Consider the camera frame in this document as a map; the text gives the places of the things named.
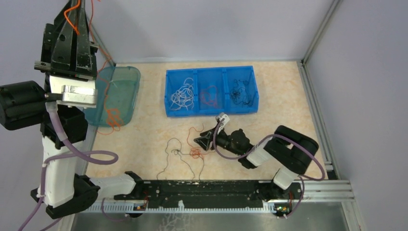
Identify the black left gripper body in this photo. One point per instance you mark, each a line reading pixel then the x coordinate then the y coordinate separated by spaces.
pixel 45 63

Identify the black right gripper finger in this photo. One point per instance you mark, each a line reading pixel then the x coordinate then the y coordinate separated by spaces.
pixel 209 133
pixel 204 142

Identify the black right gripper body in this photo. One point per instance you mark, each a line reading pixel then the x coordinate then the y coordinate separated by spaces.
pixel 223 140

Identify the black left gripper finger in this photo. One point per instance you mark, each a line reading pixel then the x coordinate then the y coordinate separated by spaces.
pixel 85 53
pixel 62 55

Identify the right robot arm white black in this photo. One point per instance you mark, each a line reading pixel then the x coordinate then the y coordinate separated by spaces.
pixel 295 151

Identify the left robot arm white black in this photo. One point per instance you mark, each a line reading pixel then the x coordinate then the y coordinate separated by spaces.
pixel 64 130

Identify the blue three-compartment plastic bin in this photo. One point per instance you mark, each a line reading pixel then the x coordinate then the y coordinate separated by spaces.
pixel 210 91

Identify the teal translucent plastic tray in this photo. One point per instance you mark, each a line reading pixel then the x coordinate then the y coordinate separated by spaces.
pixel 118 88

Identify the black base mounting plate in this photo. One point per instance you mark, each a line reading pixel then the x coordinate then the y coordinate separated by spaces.
pixel 208 194

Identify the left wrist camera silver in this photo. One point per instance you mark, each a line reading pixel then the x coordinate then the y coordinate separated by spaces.
pixel 73 92

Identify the white slotted cable duct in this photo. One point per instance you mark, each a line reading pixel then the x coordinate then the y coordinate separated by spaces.
pixel 131 208

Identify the aluminium frame rail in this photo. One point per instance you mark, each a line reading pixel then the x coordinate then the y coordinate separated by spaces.
pixel 349 206

